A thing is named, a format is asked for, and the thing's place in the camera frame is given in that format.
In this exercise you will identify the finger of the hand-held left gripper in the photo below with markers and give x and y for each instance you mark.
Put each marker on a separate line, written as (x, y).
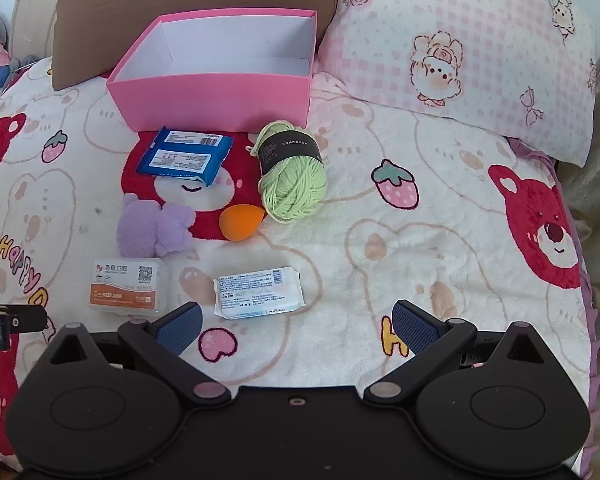
(29, 317)

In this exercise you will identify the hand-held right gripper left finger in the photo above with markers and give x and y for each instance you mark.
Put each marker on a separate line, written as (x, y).
(182, 329)

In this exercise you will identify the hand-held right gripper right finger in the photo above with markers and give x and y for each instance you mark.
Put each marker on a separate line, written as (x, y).
(414, 329)

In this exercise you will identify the white and orange floss box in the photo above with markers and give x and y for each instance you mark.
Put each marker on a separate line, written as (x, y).
(125, 290)

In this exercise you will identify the white tissue packet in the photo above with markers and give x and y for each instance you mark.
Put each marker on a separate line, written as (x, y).
(257, 292)

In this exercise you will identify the purple plush toy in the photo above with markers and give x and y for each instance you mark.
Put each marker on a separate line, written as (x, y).
(145, 230)

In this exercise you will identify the orange makeup sponge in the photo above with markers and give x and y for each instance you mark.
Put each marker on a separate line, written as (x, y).
(240, 222)

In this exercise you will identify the green yarn ball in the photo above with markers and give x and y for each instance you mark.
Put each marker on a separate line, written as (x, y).
(292, 190)

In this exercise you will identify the pink cardboard box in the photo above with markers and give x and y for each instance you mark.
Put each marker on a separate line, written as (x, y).
(205, 100)

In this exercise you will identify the bear printed blanket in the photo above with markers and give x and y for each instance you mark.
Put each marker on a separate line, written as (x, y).
(430, 270)

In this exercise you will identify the blue wet wipes packet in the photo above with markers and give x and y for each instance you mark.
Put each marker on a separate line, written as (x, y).
(180, 160)

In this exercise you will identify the pink checkered cartoon pillow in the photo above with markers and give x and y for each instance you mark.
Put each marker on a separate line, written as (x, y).
(480, 110)

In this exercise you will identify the cream headboard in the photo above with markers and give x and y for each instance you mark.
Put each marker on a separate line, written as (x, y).
(30, 10)

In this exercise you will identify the brown embroidered pillow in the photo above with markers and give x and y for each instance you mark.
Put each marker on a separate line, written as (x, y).
(130, 0)

